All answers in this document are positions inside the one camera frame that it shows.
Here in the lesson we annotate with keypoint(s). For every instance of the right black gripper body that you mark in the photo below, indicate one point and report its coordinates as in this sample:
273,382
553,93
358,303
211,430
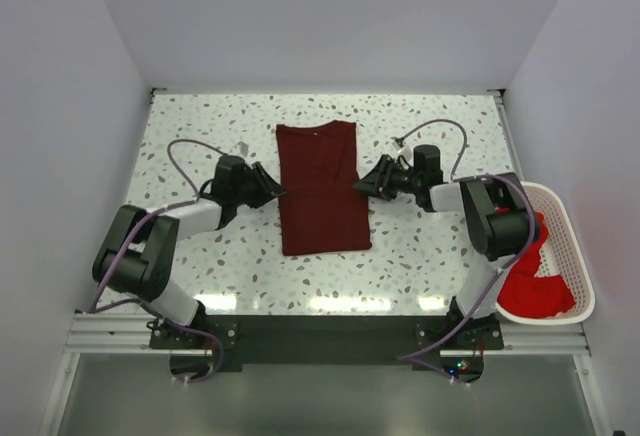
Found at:
403,180

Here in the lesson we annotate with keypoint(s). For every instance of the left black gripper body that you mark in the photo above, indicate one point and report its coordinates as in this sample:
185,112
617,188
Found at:
241,195

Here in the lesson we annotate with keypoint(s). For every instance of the dark red t-shirt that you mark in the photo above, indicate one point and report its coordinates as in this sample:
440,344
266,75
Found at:
321,212

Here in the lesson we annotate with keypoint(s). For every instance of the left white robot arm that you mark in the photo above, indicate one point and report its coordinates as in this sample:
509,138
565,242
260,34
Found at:
137,254

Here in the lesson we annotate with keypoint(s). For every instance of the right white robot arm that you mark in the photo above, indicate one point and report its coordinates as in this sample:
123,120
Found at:
500,223

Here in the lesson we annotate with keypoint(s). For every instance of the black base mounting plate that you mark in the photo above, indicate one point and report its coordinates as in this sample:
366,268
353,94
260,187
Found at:
297,340

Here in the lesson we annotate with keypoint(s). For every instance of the white plastic laundry basket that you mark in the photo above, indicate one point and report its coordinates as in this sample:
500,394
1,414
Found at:
561,255

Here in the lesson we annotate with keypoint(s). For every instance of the bright red t-shirt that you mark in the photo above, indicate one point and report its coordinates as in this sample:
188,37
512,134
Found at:
526,295

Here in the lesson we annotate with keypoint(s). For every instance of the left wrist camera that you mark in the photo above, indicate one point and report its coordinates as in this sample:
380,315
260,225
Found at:
242,148

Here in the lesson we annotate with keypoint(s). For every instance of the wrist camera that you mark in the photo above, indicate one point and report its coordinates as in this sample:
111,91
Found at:
242,148
401,147

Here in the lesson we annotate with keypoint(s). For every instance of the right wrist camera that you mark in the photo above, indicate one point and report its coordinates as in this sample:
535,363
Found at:
401,147

